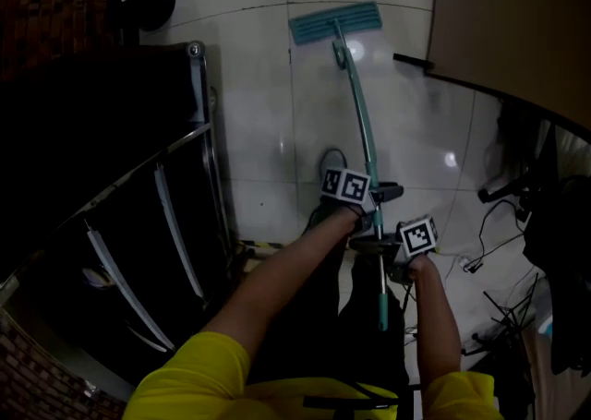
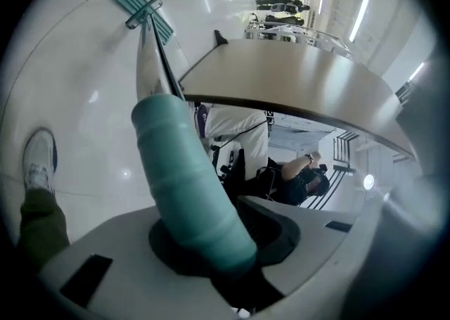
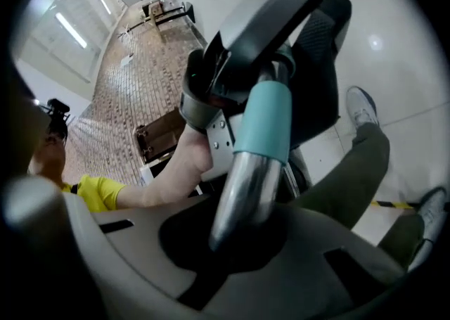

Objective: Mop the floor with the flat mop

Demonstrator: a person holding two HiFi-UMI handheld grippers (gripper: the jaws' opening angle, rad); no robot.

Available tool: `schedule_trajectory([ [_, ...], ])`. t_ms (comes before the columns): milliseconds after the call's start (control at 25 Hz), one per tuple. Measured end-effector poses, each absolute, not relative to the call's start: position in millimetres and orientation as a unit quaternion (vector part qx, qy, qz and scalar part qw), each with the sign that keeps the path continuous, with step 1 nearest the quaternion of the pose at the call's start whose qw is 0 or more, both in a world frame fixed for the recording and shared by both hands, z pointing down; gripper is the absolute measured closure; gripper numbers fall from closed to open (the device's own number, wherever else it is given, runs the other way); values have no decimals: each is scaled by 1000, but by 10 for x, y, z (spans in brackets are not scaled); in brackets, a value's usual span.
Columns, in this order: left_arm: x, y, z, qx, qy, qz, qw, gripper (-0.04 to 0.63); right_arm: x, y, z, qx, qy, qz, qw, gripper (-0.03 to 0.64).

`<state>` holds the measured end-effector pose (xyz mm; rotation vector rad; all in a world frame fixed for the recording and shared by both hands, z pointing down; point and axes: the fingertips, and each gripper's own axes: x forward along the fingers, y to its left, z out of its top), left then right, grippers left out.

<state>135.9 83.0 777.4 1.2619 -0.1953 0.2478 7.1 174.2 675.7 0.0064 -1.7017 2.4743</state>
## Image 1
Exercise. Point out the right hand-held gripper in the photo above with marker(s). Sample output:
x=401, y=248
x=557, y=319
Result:
x=418, y=238

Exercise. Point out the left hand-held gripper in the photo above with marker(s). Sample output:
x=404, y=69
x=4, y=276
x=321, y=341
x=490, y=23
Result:
x=348, y=186

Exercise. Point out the teal mop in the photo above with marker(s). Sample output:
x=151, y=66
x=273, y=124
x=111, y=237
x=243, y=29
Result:
x=332, y=21

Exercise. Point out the person's right forearm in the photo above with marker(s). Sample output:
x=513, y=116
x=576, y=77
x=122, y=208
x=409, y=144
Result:
x=434, y=316

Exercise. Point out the person's left forearm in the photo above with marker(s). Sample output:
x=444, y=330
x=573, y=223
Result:
x=286, y=270

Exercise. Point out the person's grey shoe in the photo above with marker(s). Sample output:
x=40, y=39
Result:
x=333, y=159

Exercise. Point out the person's dark trousers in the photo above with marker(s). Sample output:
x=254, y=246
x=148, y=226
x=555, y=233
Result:
x=365, y=316

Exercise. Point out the white power adapter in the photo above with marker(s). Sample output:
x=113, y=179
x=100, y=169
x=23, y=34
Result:
x=470, y=265

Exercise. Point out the yellow black striped strip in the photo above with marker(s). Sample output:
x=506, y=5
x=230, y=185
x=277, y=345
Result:
x=261, y=244

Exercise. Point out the black folding stand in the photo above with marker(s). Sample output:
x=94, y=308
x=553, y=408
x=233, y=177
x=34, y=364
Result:
x=508, y=316

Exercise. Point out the black office chair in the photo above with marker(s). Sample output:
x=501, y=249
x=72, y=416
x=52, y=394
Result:
x=558, y=233

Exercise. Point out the beige partition board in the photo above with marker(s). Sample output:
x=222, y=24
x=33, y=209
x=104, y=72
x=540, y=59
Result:
x=508, y=16

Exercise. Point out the person's yellow shirt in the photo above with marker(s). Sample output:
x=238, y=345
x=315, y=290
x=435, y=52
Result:
x=194, y=386

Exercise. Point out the metal shelf cart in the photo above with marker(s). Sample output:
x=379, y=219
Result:
x=115, y=155

